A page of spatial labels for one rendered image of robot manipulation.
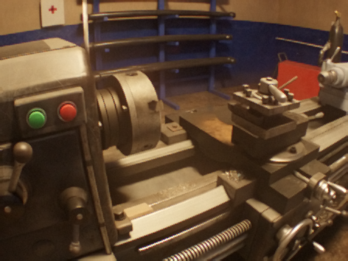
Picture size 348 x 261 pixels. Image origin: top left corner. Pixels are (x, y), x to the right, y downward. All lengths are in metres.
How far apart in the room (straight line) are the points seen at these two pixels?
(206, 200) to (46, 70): 0.61
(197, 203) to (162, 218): 0.13
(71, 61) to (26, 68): 0.09
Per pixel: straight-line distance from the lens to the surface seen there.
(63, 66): 0.50
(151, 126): 0.73
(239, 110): 0.89
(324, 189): 0.93
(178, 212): 0.81
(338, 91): 1.95
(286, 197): 0.86
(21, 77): 0.49
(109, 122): 0.72
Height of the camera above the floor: 1.39
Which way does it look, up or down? 25 degrees down
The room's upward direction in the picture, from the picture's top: straight up
